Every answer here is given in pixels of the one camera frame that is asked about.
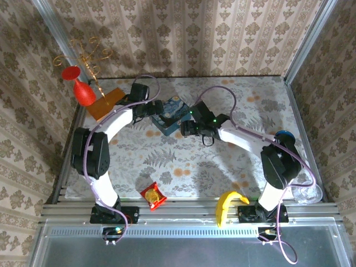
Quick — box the blue cup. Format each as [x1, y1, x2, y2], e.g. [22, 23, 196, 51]
[274, 129, 296, 144]

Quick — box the red snack packet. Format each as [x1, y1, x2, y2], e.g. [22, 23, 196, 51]
[140, 182, 167, 212]

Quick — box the aluminium front rail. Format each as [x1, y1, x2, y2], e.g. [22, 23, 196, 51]
[40, 199, 342, 225]

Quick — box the aluminium side rail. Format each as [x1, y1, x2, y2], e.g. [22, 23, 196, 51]
[46, 104, 87, 205]
[286, 80, 337, 203]

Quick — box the floral tablecloth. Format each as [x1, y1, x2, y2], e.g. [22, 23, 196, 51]
[65, 77, 315, 200]

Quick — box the aluminium corner post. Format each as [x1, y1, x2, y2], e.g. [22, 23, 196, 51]
[283, 0, 339, 85]
[32, 0, 97, 85]

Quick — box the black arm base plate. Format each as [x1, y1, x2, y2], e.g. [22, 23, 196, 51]
[238, 205, 289, 223]
[90, 205, 140, 225]

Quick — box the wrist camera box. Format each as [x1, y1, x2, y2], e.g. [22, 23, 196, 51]
[190, 101, 216, 121]
[130, 82, 150, 102]

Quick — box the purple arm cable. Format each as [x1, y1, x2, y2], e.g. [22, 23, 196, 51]
[196, 86, 318, 265]
[85, 74, 162, 246]

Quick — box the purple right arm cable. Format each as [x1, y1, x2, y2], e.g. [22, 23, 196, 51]
[196, 86, 318, 265]

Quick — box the small circuit board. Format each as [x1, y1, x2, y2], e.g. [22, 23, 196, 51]
[102, 226, 125, 246]
[258, 226, 279, 245]

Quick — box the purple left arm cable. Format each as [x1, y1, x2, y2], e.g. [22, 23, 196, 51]
[85, 74, 162, 246]

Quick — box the clear plastic cup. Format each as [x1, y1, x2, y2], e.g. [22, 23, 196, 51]
[291, 182, 324, 205]

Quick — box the yellow banana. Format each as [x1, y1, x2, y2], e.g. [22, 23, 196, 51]
[215, 190, 250, 228]

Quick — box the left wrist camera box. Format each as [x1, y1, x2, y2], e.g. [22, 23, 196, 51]
[130, 82, 150, 102]

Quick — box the grey metal tray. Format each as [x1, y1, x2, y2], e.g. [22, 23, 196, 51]
[29, 219, 354, 267]

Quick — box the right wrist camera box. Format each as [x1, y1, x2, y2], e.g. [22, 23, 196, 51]
[190, 101, 216, 121]

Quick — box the slotted metal strip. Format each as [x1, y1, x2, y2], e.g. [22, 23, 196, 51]
[47, 225, 337, 238]

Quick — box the starry night tin box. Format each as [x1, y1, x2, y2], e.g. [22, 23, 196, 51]
[149, 96, 193, 137]

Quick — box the black ribbon cable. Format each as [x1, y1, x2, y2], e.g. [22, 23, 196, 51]
[200, 133, 216, 147]

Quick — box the red wine glass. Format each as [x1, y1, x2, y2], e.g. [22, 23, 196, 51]
[61, 66, 97, 107]

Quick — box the orange wooden base block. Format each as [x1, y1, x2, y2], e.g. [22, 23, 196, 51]
[86, 87, 127, 122]

